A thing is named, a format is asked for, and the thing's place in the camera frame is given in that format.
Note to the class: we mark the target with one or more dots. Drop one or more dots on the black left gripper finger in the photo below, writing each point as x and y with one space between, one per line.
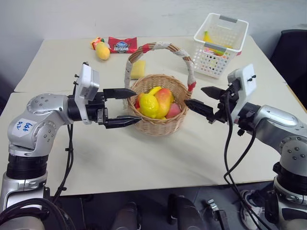
118 93
122 121

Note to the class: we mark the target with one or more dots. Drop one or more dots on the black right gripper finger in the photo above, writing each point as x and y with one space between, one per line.
214 93
200 107

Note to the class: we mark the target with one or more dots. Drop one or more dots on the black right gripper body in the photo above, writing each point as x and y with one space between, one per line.
221 112

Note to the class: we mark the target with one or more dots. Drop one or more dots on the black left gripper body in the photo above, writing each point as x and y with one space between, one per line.
97 112

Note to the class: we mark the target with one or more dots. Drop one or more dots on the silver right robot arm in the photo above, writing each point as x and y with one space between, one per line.
275 119

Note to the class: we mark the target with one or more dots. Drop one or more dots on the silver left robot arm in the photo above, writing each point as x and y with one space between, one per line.
40 112

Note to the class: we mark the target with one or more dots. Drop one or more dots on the white plastic storage basket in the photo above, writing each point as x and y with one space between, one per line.
221 31

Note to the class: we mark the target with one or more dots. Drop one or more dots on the small red toy fruit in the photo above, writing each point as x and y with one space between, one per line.
137 104

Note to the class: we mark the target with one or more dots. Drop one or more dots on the pink toy peach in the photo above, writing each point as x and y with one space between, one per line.
173 110

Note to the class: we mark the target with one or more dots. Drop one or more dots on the yellow toy lemon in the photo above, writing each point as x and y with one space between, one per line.
148 105

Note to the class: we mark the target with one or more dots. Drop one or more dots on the yellow sponge block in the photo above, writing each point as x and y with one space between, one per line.
139 69

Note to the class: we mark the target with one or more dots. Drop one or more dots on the red yellow toy mango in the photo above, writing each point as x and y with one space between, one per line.
165 98

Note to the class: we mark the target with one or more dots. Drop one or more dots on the yellow toy banana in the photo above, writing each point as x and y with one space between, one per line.
154 90
207 37

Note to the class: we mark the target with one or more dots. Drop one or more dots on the colourful snack packet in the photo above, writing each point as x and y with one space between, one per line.
216 51

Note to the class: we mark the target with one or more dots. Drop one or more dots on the red snack packet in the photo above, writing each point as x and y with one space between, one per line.
122 45

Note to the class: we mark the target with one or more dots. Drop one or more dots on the orange toy juice carton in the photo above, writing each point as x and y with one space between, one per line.
94 42

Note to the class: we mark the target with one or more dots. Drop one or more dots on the black office chair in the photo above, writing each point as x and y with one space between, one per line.
292 52

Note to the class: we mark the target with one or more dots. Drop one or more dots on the dark rounded shape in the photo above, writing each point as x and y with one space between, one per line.
126 218
184 213

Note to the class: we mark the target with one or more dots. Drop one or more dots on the white sneaker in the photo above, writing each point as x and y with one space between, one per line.
249 210

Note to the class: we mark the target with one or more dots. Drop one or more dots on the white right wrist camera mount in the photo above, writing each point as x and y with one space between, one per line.
248 91

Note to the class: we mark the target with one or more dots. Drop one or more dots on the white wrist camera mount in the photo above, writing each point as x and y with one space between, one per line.
84 79
248 91

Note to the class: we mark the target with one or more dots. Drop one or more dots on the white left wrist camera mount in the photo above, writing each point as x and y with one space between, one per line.
84 79

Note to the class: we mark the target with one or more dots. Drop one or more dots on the metal clamp bracket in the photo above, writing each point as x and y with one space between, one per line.
217 210

